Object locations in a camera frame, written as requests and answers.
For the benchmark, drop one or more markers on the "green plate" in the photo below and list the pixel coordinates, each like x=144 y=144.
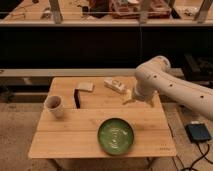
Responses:
x=115 y=136

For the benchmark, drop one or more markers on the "black power box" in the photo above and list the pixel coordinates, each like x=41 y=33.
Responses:
x=198 y=133

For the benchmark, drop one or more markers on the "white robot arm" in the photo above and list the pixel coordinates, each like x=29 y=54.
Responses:
x=153 y=75

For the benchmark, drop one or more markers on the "wooden shelf rack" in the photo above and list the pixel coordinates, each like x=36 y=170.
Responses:
x=106 y=12

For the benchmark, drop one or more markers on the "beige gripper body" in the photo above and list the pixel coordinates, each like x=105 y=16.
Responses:
x=128 y=97

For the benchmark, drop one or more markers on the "black eraser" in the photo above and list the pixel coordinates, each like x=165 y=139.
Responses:
x=77 y=98

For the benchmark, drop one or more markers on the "wooden folding table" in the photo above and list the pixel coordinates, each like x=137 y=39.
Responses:
x=75 y=134

